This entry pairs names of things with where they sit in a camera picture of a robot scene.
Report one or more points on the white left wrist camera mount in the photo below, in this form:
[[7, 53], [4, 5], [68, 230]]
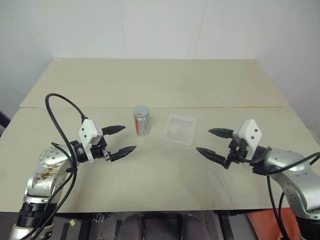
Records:
[[87, 130]]

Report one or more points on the silver red soda can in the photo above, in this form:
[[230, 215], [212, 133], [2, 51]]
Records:
[[143, 126]]

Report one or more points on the small metal clip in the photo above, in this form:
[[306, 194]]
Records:
[[98, 218]]

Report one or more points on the clear plastic container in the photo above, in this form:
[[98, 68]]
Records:
[[180, 130]]

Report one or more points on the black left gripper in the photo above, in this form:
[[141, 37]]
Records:
[[100, 150]]

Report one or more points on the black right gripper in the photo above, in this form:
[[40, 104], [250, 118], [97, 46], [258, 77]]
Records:
[[237, 152]]

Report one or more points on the red mat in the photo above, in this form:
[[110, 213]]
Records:
[[262, 225]]

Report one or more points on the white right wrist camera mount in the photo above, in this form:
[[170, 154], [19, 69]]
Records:
[[250, 131]]

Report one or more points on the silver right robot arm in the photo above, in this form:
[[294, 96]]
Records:
[[290, 162]]

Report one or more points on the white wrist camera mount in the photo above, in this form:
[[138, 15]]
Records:
[[87, 130], [250, 131]]

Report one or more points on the black object beside table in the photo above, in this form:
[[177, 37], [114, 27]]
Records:
[[3, 125]]

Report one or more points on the dark rounded shape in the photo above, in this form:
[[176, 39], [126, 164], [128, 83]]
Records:
[[195, 227], [130, 227]]

